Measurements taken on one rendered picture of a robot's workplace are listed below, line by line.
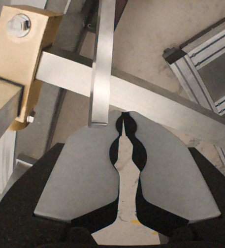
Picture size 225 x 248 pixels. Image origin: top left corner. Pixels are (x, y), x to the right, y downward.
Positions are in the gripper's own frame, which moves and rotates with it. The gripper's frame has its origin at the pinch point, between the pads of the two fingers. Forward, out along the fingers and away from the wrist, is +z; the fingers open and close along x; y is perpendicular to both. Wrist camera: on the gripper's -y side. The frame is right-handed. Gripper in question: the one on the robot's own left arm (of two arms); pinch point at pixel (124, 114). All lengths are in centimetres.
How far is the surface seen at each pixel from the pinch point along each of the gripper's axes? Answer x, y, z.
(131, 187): 16, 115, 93
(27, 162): -19.4, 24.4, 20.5
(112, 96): -0.8, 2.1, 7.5
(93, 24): -4.3, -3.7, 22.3
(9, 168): -33, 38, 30
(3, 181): -38, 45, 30
